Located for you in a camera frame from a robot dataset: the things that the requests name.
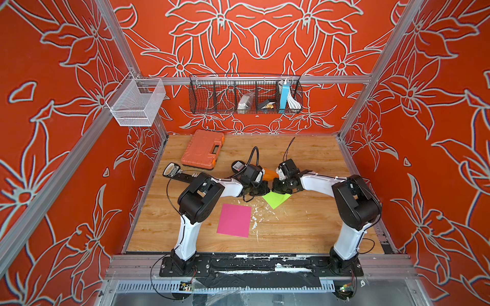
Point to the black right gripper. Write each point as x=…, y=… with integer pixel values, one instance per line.
x=275, y=186

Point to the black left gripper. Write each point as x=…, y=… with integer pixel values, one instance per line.
x=263, y=186

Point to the orange square paper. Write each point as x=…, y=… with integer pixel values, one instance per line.
x=269, y=175

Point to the green square paper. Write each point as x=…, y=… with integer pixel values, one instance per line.
x=274, y=200

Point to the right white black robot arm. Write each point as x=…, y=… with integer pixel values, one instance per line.
x=357, y=207

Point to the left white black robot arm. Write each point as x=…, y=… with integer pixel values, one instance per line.
x=196, y=204

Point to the pink square paper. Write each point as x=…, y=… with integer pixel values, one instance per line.
x=235, y=220

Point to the black round tape disc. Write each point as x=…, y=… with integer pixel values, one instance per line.
x=237, y=166

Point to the orange plastic tool case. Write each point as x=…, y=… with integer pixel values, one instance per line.
x=203, y=149

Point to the black small box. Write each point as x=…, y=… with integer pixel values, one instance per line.
x=267, y=105

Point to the clear plastic bag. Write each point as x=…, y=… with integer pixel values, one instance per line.
x=245, y=103

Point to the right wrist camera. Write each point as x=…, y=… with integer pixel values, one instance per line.
x=287, y=170

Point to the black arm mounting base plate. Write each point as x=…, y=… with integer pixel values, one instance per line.
x=206, y=264

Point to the black wire wall basket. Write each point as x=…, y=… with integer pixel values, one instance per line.
x=220, y=93

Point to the clear plastic wall bin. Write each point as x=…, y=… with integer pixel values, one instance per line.
x=136, y=105

